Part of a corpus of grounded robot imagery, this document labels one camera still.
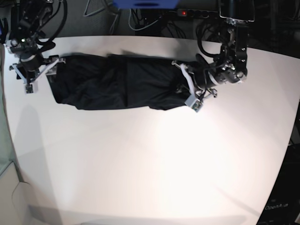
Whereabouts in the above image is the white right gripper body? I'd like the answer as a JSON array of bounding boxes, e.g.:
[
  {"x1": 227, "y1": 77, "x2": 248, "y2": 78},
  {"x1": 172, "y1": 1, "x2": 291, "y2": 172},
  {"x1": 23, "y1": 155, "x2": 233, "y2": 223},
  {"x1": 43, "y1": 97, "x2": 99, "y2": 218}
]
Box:
[{"x1": 9, "y1": 55, "x2": 66, "y2": 94}]

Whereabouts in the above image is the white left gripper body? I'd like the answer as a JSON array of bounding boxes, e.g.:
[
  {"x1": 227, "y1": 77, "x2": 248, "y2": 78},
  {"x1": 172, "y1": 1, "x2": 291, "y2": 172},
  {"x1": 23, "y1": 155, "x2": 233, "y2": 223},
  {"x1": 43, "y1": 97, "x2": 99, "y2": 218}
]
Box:
[{"x1": 171, "y1": 60, "x2": 218, "y2": 113}]

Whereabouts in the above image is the dark navy long-sleeve shirt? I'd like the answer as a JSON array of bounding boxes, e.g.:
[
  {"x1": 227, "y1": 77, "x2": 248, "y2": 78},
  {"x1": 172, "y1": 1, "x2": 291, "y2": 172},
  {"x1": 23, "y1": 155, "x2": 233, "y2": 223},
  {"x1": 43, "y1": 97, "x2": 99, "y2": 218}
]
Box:
[{"x1": 48, "y1": 54, "x2": 190, "y2": 110}]

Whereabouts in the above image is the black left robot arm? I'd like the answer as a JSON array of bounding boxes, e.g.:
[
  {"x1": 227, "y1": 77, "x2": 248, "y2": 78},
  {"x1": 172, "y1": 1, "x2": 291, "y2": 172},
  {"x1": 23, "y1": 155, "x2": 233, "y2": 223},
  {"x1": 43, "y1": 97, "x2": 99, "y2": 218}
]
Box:
[{"x1": 172, "y1": 0, "x2": 255, "y2": 112}]

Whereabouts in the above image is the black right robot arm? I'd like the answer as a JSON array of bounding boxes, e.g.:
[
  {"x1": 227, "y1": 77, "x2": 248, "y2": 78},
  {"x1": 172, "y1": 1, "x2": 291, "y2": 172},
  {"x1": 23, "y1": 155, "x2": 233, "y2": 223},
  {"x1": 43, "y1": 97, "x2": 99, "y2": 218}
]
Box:
[{"x1": 5, "y1": 0, "x2": 68, "y2": 94}]

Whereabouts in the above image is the blue box on shelf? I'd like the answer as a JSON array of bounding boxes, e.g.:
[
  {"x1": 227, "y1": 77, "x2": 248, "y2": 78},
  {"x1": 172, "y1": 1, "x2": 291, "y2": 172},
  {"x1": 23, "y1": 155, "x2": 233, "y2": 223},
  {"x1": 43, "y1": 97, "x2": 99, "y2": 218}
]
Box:
[{"x1": 113, "y1": 0, "x2": 179, "y2": 9}]

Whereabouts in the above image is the black OpenArm computer case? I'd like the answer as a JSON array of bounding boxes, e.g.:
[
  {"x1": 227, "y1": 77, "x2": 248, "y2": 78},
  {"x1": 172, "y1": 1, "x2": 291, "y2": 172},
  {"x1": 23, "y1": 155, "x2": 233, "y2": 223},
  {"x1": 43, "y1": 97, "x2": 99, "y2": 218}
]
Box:
[{"x1": 257, "y1": 144, "x2": 300, "y2": 225}]

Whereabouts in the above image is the grey cable on floor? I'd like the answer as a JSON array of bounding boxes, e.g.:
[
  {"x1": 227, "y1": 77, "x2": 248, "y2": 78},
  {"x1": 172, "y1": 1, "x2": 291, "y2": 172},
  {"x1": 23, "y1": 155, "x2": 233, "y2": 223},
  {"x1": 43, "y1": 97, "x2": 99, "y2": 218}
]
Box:
[{"x1": 83, "y1": 0, "x2": 122, "y2": 36}]

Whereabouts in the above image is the white power strip red switch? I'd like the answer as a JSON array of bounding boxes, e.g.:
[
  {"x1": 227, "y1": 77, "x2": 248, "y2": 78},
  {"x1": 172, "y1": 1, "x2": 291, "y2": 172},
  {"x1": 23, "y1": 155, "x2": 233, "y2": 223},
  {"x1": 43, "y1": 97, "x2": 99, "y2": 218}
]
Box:
[{"x1": 175, "y1": 8, "x2": 218, "y2": 19}]

